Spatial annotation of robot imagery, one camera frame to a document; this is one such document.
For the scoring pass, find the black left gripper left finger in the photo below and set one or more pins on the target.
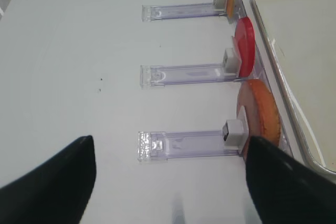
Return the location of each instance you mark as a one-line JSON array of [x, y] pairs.
[[57, 191]]

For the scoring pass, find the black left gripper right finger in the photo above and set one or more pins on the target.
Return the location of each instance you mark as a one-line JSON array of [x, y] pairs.
[[285, 191]]

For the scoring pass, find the red tomato slice standing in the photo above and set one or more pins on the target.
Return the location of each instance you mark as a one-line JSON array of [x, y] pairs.
[[244, 43]]

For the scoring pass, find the white rectangular metal tray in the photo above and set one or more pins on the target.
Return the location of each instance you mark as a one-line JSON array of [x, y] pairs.
[[300, 39]]

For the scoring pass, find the clear bun dispenser rail left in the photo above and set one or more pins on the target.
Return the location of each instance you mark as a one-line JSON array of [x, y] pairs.
[[229, 141]]

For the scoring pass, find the clear tomato dispenser rail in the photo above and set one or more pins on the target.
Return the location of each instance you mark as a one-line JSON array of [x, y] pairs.
[[159, 76]]

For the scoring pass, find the clear left long guide rail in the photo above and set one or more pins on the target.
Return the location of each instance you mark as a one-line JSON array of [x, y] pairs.
[[259, 72]]

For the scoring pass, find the clear cheese dispenser rail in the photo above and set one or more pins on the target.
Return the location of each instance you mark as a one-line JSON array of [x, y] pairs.
[[154, 13]]

